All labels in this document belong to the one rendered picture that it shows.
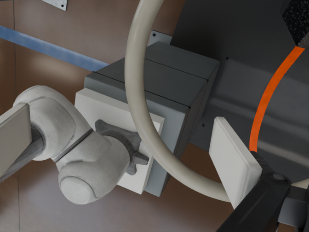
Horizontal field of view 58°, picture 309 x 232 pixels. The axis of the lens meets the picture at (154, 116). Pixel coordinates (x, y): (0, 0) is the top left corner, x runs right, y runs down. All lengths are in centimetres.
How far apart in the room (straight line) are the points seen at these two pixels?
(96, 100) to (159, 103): 22
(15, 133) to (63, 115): 64
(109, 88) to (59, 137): 31
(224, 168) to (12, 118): 13
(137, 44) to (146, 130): 14
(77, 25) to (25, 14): 42
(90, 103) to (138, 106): 58
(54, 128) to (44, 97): 11
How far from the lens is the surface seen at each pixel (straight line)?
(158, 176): 111
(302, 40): 105
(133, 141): 97
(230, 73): 169
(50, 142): 79
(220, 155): 18
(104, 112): 100
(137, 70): 43
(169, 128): 98
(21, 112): 20
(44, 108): 82
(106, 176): 84
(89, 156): 84
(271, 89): 170
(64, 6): 205
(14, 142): 19
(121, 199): 248
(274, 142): 184
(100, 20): 192
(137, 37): 42
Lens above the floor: 164
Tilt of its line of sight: 58 degrees down
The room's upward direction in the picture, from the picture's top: 138 degrees counter-clockwise
